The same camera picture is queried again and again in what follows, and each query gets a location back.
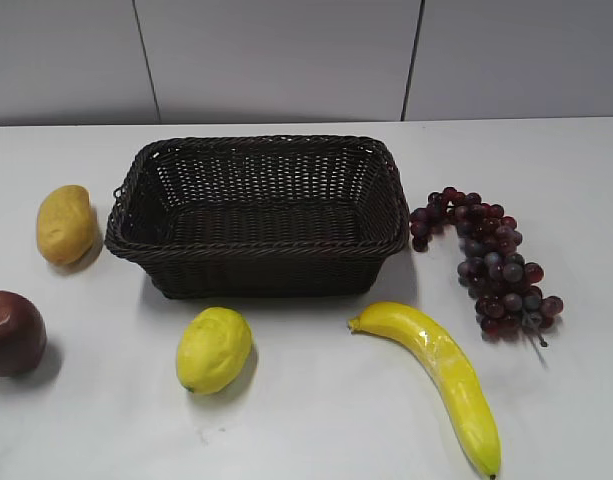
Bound purple grape bunch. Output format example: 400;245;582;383
409;186;564;348

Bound black woven basket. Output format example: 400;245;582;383
105;135;409;299

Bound yellow lemon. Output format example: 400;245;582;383
175;307;253;395

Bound yellow banana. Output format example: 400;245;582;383
347;302;502;479

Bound yellow mango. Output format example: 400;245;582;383
36;185;96;266

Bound red apple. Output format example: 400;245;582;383
0;290;47;378

